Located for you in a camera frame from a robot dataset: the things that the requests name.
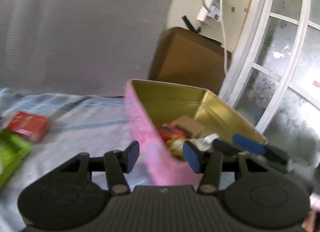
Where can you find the red stapler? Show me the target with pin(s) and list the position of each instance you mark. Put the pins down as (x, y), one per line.
(170, 130)

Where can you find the blue patterned bedsheet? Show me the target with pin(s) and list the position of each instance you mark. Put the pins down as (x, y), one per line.
(87, 127)

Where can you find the brown cardboard box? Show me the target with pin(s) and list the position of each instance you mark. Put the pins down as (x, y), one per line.
(188, 124)

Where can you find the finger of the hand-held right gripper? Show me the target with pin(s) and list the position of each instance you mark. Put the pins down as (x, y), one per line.
(247, 143)
(225, 148)

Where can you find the green packet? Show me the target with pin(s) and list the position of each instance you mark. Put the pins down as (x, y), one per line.
(11, 152)

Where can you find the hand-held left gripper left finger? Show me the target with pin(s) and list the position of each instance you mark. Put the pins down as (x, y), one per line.
(131, 155)

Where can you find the white window frame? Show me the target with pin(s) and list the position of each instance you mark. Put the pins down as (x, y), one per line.
(265, 54)

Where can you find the white plastic clamp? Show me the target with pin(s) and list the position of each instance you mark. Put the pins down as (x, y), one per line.
(207, 139)

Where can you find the pink tin box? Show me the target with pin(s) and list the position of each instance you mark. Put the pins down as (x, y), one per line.
(142, 119)

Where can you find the black tape strip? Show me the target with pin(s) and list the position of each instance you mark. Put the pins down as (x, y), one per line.
(190, 23)

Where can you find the red box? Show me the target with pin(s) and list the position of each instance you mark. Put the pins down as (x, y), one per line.
(27, 125)

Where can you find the grey foam board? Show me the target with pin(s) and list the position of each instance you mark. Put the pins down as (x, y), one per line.
(82, 29)

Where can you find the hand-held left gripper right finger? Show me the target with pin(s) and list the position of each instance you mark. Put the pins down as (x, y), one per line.
(192, 158)

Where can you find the beige key fob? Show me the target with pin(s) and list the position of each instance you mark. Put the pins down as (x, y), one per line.
(176, 145)

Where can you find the white power strip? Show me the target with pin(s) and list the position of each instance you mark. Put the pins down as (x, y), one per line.
(212, 13)

